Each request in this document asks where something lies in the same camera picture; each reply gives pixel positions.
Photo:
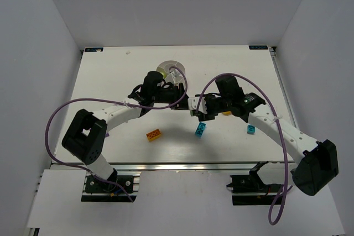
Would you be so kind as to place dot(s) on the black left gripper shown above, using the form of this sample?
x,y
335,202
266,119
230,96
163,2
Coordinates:
x,y
180,94

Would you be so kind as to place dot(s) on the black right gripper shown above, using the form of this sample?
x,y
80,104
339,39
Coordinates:
x,y
208,106

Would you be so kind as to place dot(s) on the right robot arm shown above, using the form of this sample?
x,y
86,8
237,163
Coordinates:
x,y
316,161

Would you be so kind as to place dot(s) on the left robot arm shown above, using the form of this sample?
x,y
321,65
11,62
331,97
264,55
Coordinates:
x,y
86,134

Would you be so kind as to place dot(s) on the long teal lego brick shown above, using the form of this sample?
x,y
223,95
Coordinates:
x,y
200,129

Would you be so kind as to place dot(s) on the yellow orange patterned lego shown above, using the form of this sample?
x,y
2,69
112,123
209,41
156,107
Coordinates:
x,y
227,113

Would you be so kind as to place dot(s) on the white round divided container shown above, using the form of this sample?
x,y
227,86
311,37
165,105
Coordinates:
x,y
167,66

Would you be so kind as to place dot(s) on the small teal lego brick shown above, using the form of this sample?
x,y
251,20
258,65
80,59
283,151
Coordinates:
x,y
250,129

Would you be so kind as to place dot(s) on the orange rectangular lego brick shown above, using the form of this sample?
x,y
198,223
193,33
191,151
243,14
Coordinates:
x,y
153,135

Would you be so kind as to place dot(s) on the blue label right corner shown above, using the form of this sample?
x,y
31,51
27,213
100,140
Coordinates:
x,y
258,47

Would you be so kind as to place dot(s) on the blue label corner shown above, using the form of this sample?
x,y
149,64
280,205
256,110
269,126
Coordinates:
x,y
258,47
93,50

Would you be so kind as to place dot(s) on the blue label left corner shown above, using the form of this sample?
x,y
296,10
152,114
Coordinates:
x,y
93,50

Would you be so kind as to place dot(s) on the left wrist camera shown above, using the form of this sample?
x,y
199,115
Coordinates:
x,y
174,77

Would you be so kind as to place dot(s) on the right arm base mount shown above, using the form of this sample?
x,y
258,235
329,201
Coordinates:
x,y
258,187

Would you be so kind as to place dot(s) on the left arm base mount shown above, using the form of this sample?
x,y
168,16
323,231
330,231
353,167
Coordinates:
x,y
98,191

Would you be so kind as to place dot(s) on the aluminium front rail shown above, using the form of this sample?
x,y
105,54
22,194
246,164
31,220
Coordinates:
x,y
185,167

